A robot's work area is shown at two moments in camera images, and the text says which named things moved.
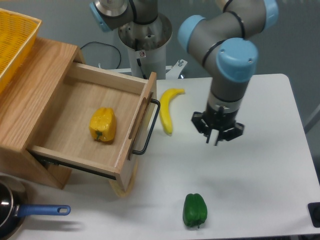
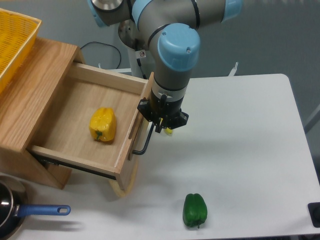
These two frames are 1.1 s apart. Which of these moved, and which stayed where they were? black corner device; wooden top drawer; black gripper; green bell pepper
Moved: black gripper
Stayed: wooden top drawer; green bell pepper; black corner device
